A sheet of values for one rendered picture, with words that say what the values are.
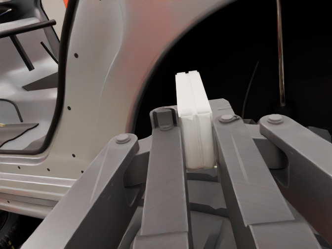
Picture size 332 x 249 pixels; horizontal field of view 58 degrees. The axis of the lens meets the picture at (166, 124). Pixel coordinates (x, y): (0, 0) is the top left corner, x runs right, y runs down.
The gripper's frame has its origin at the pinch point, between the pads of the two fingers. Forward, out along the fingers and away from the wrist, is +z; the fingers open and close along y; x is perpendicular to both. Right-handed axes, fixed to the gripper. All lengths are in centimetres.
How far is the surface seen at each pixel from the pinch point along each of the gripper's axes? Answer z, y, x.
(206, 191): 4.5, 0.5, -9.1
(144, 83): 41.9, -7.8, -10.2
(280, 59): 57, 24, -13
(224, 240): -0.7, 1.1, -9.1
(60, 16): 577, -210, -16
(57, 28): 587, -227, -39
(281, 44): 57, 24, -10
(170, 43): 38.7, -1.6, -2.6
